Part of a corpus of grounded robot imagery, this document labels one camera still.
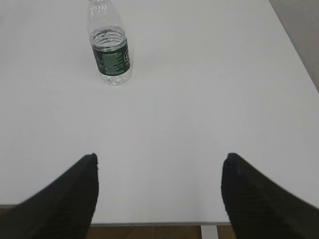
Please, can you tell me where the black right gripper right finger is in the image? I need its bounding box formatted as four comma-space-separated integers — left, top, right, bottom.
221, 153, 319, 239

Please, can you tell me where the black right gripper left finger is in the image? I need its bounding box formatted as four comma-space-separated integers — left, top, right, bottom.
0, 153, 99, 239

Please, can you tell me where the clear water bottle green label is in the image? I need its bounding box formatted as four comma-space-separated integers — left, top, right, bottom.
87, 0, 133, 86

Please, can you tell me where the white table leg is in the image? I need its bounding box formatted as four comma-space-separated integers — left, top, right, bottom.
200, 225, 219, 239

